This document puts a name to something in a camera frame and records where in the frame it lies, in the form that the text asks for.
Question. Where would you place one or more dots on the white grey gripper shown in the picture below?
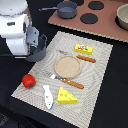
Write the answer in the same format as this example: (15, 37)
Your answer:
(19, 33)

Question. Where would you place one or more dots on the red toy tomato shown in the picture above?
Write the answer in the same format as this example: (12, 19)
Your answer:
(28, 81)

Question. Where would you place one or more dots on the yellow toy butter block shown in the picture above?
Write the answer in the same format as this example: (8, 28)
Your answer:
(83, 49)

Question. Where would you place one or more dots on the white toy fish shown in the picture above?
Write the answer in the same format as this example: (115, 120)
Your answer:
(48, 97)

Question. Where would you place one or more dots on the yellow toy cheese wedge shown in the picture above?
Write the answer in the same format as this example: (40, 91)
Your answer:
(65, 97)

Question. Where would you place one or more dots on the grey two-handled toy pot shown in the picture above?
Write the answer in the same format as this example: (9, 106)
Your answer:
(40, 51)

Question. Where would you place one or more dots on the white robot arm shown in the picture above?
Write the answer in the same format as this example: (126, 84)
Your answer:
(12, 8)

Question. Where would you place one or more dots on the grey toy saucepan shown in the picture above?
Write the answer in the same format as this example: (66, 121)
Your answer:
(66, 9)

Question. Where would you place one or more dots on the round wooden plate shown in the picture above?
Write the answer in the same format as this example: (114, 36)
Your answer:
(67, 66)

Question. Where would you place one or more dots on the woven beige placemat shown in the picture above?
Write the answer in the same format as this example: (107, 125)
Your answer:
(91, 77)

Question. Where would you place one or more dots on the brown toy stove top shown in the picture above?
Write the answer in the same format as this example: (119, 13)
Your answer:
(105, 26)

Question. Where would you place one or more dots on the beige toy bowl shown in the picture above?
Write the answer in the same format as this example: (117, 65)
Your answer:
(122, 14)

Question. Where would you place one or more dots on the toy fork orange handle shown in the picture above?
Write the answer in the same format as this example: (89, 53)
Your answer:
(65, 80)

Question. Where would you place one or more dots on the toy knife orange handle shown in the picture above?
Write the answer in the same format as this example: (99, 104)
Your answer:
(78, 56)

